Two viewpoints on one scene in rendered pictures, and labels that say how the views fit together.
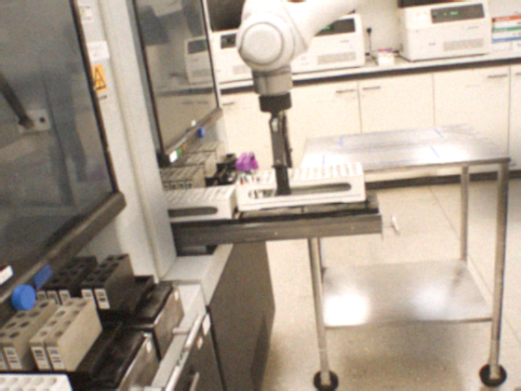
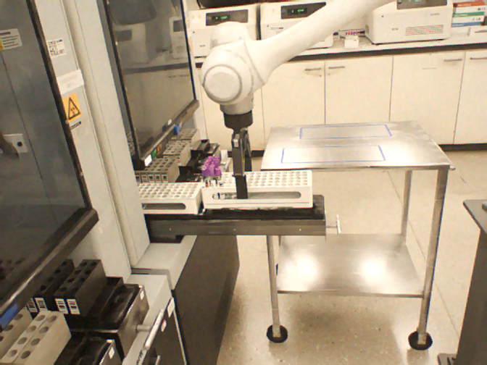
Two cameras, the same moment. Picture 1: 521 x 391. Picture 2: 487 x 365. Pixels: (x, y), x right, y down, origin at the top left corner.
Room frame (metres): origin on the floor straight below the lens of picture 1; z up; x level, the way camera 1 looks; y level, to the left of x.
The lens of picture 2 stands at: (0.10, -0.07, 1.37)
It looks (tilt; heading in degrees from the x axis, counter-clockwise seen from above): 25 degrees down; 1
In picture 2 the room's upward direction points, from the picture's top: 6 degrees counter-clockwise
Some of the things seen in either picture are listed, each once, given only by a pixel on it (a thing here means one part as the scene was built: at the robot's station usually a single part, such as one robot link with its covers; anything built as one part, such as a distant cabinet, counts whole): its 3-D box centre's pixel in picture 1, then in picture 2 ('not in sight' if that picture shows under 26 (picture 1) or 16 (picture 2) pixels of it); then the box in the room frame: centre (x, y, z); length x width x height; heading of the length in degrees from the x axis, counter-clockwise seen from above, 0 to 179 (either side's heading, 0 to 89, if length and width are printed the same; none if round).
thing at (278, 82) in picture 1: (273, 81); (236, 100); (1.10, -0.06, 1.12); 0.09 x 0.09 x 0.06
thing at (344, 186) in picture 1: (300, 185); (257, 189); (1.09, -0.09, 0.86); 0.30 x 0.10 x 0.06; 80
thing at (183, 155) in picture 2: (207, 167); (183, 155); (1.44, 0.16, 0.85); 0.12 x 0.02 x 0.06; 170
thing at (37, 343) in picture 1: (61, 335); (32, 347); (0.60, 0.33, 0.85); 0.12 x 0.02 x 0.06; 170
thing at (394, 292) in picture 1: (399, 257); (345, 233); (1.50, -0.45, 0.41); 0.67 x 0.46 x 0.82; 80
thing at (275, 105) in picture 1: (276, 113); (239, 127); (1.10, -0.06, 1.04); 0.08 x 0.07 x 0.09; 170
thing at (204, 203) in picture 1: (176, 208); (151, 200); (1.14, 0.22, 0.83); 0.30 x 0.10 x 0.06; 80
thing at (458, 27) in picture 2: (502, 42); (461, 26); (3.57, -1.94, 0.94); 0.23 x 0.13 x 0.07; 85
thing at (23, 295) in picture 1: (23, 297); not in sight; (0.49, 0.30, 0.98); 0.03 x 0.01 x 0.03; 170
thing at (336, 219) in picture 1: (248, 222); (213, 216); (1.11, 0.05, 0.78); 0.73 x 0.14 x 0.09; 80
